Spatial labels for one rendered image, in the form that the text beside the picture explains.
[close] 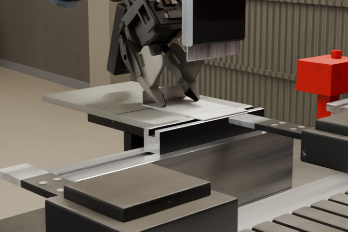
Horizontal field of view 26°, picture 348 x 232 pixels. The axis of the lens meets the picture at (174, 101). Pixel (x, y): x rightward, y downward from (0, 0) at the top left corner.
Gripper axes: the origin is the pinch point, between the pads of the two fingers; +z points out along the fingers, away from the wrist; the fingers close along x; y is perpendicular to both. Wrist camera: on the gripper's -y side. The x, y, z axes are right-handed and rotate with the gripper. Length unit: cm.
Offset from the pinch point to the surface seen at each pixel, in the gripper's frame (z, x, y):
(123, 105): -2.0, -6.5, -3.4
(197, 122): 7.4, -5.4, 7.5
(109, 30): -214, 262, -314
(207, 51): -0.2, -2.4, 12.5
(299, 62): -49, 150, -91
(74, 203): 20, -39, 25
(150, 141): 8.0, -12.3, 5.7
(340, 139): 20.5, -5.1, 26.1
